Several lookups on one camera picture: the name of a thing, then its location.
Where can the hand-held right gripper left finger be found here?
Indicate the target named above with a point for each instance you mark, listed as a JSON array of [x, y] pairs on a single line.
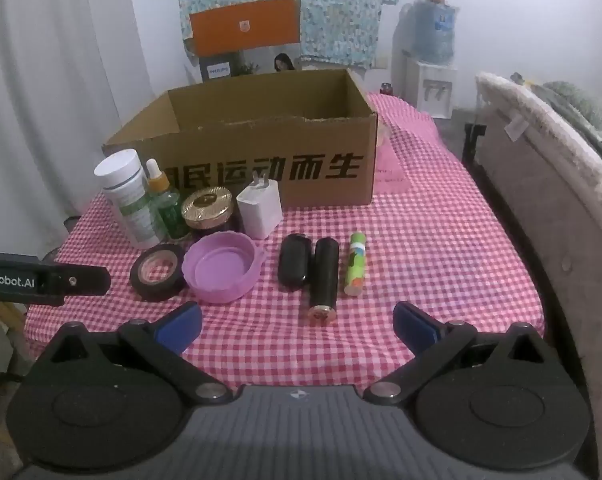
[[181, 327]]

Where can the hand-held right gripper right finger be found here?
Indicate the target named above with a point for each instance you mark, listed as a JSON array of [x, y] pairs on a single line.
[[415, 327]]

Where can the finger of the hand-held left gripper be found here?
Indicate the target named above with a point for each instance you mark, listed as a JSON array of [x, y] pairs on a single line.
[[88, 280]]

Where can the black tape roll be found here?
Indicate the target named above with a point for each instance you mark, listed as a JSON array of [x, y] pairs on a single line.
[[141, 280]]

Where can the purple collapsible bowl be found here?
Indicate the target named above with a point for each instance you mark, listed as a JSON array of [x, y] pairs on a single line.
[[216, 270]]

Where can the green patterned lip balm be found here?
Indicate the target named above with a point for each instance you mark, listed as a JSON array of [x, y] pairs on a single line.
[[356, 265]]

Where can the white supplement bottle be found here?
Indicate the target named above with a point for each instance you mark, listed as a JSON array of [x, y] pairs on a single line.
[[131, 200]]

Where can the green dropper bottle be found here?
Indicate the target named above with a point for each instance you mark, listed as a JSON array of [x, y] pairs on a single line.
[[167, 210]]

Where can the black cylindrical tube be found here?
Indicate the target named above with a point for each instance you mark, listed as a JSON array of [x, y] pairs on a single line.
[[323, 275]]

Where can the black oval case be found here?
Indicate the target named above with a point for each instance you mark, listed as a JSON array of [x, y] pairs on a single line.
[[294, 262]]

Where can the brown cardboard box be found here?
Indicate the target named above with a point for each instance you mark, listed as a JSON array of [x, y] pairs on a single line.
[[306, 170]]

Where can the pink checked tablecloth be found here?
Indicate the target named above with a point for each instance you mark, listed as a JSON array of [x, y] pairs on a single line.
[[431, 260]]

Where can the dark jar with gold lid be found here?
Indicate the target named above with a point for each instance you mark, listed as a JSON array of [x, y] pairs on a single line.
[[206, 205]]

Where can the white charger adapter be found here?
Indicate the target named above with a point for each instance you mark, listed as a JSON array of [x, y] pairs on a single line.
[[258, 210]]

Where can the beige sofa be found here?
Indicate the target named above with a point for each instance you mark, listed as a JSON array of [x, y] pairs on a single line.
[[556, 270]]

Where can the pink paper sheet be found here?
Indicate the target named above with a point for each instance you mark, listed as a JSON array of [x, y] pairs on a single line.
[[393, 165]]

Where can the white curtain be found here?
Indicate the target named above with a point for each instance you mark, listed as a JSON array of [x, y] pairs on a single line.
[[56, 85]]

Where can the white water dispenser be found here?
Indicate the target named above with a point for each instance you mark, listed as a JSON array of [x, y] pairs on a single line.
[[431, 95]]

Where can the grey blanket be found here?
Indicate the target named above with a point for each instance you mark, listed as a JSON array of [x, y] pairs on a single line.
[[581, 105]]

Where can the blue water jug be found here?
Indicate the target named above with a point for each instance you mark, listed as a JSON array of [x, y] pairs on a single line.
[[433, 30]]

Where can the orange printed appliance box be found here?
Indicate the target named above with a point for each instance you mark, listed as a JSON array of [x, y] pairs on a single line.
[[246, 25]]

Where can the floral hanging cloth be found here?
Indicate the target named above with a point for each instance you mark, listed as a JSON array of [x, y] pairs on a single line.
[[341, 10]]

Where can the black metal frame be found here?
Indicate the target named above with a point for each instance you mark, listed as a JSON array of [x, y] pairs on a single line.
[[473, 142]]

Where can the white wall socket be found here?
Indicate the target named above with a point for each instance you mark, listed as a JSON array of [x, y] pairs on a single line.
[[381, 62]]

